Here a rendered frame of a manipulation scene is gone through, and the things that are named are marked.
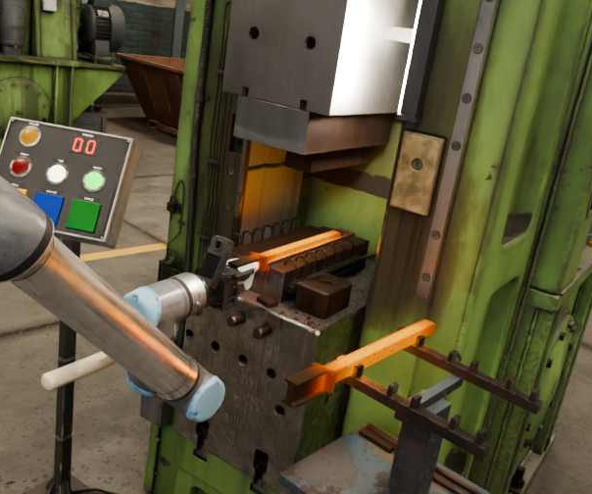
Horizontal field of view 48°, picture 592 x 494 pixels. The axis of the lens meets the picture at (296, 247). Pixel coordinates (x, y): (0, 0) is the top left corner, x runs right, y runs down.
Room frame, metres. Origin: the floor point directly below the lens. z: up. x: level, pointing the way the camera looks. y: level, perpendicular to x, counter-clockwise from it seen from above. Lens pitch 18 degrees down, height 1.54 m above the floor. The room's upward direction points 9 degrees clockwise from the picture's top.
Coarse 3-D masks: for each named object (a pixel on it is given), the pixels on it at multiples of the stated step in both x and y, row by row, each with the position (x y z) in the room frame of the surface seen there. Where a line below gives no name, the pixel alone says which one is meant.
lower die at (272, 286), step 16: (272, 240) 1.71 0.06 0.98; (288, 240) 1.70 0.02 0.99; (336, 240) 1.74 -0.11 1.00; (352, 240) 1.78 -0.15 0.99; (368, 240) 1.80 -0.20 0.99; (240, 256) 1.52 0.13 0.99; (288, 256) 1.54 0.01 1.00; (304, 256) 1.58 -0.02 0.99; (320, 256) 1.60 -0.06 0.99; (336, 256) 1.65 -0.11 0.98; (352, 256) 1.73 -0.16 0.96; (256, 272) 1.49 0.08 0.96; (272, 272) 1.47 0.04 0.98; (288, 272) 1.46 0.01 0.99; (256, 288) 1.49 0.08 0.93; (272, 288) 1.46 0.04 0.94
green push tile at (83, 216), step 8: (80, 200) 1.60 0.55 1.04; (72, 208) 1.59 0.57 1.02; (80, 208) 1.59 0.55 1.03; (88, 208) 1.59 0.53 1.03; (96, 208) 1.59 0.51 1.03; (72, 216) 1.58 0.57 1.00; (80, 216) 1.58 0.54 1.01; (88, 216) 1.58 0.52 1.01; (96, 216) 1.58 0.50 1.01; (72, 224) 1.56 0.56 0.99; (80, 224) 1.56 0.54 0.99; (88, 224) 1.56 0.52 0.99; (96, 224) 1.57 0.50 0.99
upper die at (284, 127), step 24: (240, 96) 1.55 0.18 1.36; (240, 120) 1.54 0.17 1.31; (264, 120) 1.51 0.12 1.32; (288, 120) 1.47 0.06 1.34; (312, 120) 1.46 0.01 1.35; (336, 120) 1.55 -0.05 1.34; (360, 120) 1.65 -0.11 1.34; (384, 120) 1.76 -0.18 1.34; (288, 144) 1.47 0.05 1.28; (312, 144) 1.47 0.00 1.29; (336, 144) 1.57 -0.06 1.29; (360, 144) 1.67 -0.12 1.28
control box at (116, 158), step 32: (64, 128) 1.70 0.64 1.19; (0, 160) 1.66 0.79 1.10; (32, 160) 1.66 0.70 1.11; (64, 160) 1.66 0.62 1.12; (96, 160) 1.66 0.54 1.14; (128, 160) 1.67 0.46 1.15; (32, 192) 1.62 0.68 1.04; (64, 192) 1.62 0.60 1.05; (96, 192) 1.61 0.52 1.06; (128, 192) 1.68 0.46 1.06; (64, 224) 1.57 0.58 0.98
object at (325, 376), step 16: (400, 336) 1.19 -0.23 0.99; (416, 336) 1.22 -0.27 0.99; (352, 352) 1.09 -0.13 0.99; (368, 352) 1.10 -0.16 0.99; (384, 352) 1.13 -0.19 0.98; (320, 368) 1.00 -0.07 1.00; (336, 368) 1.03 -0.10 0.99; (352, 368) 1.05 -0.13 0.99; (288, 384) 0.94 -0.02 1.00; (304, 384) 0.95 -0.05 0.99; (320, 384) 0.99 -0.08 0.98; (288, 400) 0.94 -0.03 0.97; (304, 400) 0.95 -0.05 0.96
